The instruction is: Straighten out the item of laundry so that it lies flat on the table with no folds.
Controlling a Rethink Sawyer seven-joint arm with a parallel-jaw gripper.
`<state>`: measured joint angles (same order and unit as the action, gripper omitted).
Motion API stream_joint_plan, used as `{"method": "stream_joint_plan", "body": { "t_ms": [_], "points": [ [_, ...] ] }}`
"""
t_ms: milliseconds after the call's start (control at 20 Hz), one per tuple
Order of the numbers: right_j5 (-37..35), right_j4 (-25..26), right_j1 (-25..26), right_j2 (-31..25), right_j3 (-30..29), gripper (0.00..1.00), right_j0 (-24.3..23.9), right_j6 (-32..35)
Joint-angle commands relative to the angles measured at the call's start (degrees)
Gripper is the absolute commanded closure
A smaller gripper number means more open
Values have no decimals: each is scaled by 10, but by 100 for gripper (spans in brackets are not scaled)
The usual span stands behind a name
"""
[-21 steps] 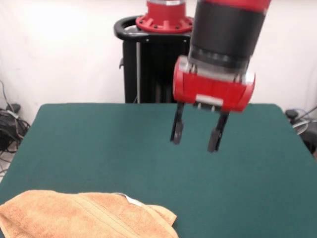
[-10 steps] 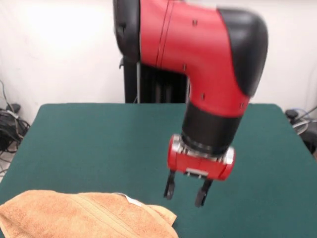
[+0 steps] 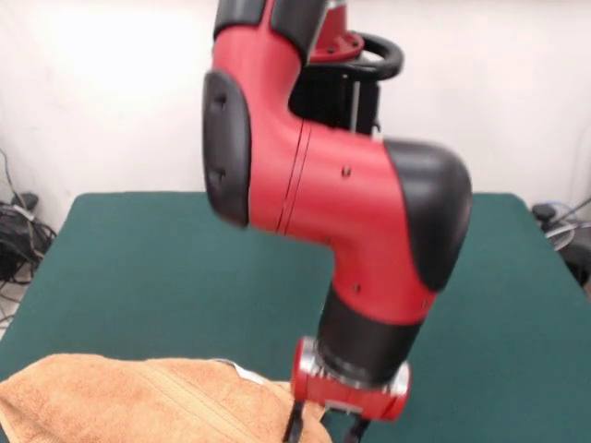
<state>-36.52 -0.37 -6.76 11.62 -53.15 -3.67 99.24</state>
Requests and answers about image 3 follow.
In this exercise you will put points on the red robot base column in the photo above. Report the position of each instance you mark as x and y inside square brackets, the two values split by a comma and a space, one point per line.
[339, 44]

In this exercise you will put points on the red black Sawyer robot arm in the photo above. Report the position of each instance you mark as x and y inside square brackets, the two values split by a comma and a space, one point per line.
[332, 194]

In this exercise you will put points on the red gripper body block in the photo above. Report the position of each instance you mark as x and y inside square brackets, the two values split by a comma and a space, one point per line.
[341, 394]

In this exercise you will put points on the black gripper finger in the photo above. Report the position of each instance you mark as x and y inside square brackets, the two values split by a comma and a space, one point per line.
[355, 429]
[295, 422]

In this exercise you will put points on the orange-brown terry towel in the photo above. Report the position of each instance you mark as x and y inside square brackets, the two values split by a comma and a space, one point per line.
[138, 401]

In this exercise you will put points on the dark green table cloth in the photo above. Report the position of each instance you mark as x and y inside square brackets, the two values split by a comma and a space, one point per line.
[138, 277]

